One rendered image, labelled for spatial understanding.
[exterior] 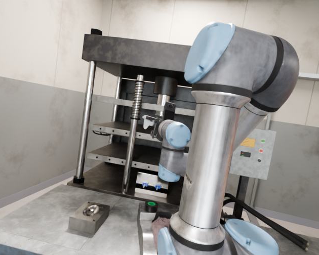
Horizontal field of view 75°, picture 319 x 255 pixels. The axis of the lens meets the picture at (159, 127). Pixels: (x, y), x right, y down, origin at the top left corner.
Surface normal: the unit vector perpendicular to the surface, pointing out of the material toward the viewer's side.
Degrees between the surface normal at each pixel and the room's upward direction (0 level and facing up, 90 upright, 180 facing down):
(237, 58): 92
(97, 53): 90
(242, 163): 90
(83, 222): 90
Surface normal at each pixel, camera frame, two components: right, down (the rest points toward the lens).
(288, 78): 0.37, 0.56
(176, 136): 0.21, 0.12
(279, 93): 0.11, 0.84
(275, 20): -0.23, 0.05
